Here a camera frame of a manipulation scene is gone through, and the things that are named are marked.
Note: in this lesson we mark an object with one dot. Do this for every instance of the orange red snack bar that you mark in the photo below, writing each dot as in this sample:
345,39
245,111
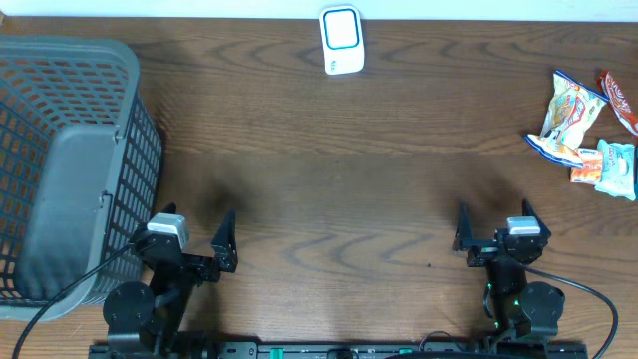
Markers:
618,102

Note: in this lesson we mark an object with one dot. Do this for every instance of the white barcode scanner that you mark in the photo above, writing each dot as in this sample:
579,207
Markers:
342,40

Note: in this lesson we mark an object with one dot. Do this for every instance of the large snack chip bag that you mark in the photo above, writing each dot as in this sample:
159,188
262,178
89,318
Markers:
571,112

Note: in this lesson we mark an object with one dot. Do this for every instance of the mint green wipes packet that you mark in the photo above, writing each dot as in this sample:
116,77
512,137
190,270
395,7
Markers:
617,176

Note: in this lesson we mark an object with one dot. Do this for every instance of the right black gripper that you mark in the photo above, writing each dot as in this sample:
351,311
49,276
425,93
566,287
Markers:
463,241

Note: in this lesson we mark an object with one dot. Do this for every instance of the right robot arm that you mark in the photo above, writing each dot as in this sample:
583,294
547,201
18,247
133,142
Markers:
525,313

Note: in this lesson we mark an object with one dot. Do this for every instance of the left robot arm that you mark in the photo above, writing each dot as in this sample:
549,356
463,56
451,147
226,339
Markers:
144,319

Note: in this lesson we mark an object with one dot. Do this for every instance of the grey plastic basket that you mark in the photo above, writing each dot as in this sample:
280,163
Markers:
80,165

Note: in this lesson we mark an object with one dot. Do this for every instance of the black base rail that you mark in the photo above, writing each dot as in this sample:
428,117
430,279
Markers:
250,350

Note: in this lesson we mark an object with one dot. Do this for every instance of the small orange tissue box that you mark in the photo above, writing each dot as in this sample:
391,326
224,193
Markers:
591,171

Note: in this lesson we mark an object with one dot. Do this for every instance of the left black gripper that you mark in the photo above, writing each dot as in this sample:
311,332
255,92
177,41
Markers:
222,245

